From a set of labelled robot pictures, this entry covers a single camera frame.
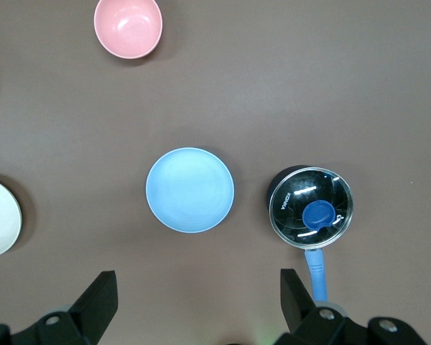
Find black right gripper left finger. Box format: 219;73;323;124
0;270;119;345

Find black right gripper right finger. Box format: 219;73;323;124
274;268;430;345

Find light blue shallow bowl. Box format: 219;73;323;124
145;147;236;234

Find glass lid with blue knob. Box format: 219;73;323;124
269;167;355;250

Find pink bowl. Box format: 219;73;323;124
93;0;164;60

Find black pot with blue handle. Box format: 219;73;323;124
267;165;330;303

